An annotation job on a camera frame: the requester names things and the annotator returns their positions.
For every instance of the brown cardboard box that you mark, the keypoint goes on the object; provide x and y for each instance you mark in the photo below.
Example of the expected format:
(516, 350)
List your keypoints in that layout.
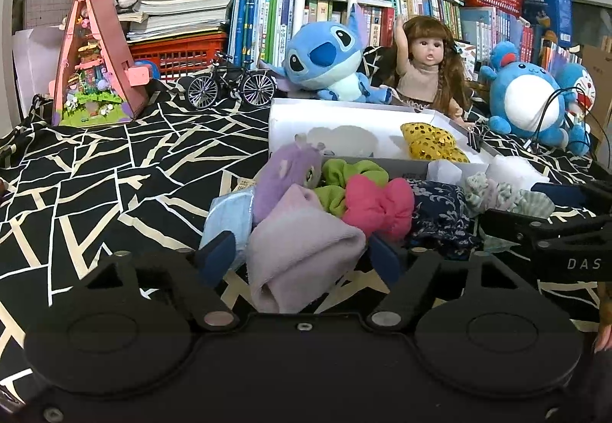
(595, 74)

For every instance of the row of upright books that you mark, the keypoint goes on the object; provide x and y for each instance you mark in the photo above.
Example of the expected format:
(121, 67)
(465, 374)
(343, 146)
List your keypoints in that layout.
(267, 21)

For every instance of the purple plush toy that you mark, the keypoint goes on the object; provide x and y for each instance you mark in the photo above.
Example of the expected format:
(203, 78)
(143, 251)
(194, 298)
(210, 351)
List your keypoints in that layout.
(282, 179)

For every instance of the blue cat plush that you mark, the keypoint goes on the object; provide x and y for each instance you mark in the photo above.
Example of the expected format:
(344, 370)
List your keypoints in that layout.
(581, 90)

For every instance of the stack of flat books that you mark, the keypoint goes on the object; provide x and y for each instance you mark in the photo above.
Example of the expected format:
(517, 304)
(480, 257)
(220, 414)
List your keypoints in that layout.
(184, 2)

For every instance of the light blue sock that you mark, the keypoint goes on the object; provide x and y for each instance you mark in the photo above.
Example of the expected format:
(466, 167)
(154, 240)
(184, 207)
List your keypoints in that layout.
(229, 217)

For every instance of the white cardboard box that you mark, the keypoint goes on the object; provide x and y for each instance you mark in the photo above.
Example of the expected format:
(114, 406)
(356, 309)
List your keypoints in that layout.
(296, 117)

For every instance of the pink triangular house model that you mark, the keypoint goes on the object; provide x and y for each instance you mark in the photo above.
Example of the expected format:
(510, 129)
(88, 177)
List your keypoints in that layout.
(93, 69)

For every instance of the black patterned blanket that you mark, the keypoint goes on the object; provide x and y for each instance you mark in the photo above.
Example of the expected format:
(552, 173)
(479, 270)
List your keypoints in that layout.
(119, 174)

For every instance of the white fluffy cloth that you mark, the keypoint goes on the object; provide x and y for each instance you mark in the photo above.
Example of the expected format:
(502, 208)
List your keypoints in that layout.
(514, 172)

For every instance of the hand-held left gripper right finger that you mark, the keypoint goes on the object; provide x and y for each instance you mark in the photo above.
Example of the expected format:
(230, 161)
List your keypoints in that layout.
(388, 260)

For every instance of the pink scrunchie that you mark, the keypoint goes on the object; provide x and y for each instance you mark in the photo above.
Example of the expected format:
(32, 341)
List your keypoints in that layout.
(380, 205)

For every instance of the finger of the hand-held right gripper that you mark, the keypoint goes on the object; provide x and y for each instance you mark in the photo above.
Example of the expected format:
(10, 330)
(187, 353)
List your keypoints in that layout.
(559, 195)
(511, 224)

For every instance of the miniature black bicycle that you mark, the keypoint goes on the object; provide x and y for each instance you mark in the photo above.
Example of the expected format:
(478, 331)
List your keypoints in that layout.
(239, 81)

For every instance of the lilac fleece cloth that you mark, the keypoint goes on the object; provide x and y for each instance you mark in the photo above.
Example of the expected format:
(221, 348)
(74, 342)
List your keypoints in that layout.
(299, 251)

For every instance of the person's right hand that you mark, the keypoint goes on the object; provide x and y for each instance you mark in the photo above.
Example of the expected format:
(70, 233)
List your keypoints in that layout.
(604, 337)

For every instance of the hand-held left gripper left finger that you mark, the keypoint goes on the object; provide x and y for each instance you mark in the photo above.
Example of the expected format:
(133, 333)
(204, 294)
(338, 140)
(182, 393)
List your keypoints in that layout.
(217, 256)

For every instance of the long-haired doll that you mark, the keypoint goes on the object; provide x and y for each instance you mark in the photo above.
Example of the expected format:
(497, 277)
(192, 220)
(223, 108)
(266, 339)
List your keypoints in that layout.
(430, 55)

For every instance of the navy floral scrunchie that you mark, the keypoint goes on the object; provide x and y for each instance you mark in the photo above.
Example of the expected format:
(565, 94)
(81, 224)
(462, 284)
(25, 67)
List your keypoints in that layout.
(440, 212)

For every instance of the gold sequin bow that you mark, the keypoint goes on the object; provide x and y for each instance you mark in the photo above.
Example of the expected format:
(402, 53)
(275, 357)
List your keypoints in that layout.
(430, 143)

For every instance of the blue alien plush toy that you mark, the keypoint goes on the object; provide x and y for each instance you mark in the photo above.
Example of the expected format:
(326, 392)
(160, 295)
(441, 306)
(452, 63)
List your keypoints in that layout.
(325, 55)

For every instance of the black binder clip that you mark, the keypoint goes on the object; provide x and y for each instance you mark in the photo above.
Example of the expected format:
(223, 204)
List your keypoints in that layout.
(474, 140)

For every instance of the round blue mouse plush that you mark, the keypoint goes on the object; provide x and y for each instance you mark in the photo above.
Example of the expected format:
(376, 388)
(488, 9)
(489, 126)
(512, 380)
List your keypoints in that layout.
(521, 102)

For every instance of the blue printed carton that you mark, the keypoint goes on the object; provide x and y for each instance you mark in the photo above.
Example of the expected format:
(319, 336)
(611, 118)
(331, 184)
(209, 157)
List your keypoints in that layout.
(547, 7)

